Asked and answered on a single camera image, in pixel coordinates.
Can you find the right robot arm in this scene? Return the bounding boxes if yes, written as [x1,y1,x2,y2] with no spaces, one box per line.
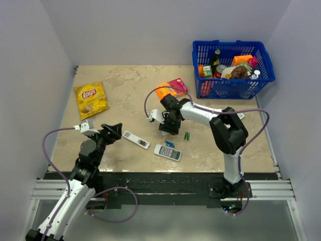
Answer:
[158,94,248,197]

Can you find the blue battery left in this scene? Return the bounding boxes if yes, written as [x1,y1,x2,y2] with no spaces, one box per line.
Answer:
[166,143,174,148]

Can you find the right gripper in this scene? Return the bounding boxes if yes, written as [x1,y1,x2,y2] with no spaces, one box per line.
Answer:
[159,112,182,135]

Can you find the white long remote control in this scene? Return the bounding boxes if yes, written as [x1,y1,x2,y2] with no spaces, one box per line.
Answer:
[122,131,150,149]

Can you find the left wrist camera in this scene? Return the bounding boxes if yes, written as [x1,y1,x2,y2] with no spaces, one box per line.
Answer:
[73,119,99,137]

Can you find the blue plastic basket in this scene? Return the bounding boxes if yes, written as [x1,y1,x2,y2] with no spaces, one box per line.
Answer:
[192,40,275,99]

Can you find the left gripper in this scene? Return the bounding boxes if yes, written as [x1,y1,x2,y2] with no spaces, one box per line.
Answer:
[86,123,122,166]

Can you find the grey-faced remote control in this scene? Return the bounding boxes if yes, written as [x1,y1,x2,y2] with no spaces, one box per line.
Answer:
[154,144,182,162]

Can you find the orange pink sponge box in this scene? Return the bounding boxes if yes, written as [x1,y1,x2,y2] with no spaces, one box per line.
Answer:
[156,78,188,99]

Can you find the yellow Lays chips bag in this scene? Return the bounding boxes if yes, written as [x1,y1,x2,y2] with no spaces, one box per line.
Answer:
[73,81,109,120]

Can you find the orange pink box in basket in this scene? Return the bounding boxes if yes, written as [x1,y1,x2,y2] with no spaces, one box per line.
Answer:
[231,55,258,71]

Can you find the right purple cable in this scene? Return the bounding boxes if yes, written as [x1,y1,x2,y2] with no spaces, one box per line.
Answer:
[144,86,271,216]

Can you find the white bottle cap item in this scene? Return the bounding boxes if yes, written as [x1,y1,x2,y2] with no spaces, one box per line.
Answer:
[251,70,260,80]

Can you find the aluminium frame rail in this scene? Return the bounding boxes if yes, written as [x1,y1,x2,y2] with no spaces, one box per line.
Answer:
[248,163,296,201]

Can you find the brown snack packet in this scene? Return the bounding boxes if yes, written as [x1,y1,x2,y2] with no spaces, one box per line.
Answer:
[221,65,251,79]

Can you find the small white remote control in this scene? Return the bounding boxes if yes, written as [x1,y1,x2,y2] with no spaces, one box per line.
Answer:
[237,113,245,119]

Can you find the black table front rail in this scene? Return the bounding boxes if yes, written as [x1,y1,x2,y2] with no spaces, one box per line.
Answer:
[45,171,279,209]

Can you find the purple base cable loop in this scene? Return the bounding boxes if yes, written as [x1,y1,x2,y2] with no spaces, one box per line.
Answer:
[84,187,138,223]

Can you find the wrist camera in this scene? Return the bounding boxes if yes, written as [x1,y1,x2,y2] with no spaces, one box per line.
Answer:
[73,119,99,137]
[148,109,165,124]

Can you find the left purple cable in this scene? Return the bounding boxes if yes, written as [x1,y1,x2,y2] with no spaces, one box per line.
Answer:
[41,127,81,241]

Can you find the dark glass bottle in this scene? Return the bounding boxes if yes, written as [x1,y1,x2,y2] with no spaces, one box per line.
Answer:
[209,49,221,75]

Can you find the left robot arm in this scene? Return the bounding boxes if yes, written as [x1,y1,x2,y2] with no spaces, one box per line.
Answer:
[25,120,122,240]

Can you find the green yellow carton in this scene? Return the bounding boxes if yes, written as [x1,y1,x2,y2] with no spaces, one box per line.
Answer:
[202,65,213,78]

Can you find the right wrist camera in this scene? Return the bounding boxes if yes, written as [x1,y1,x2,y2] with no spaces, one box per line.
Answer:
[148,109,165,124]

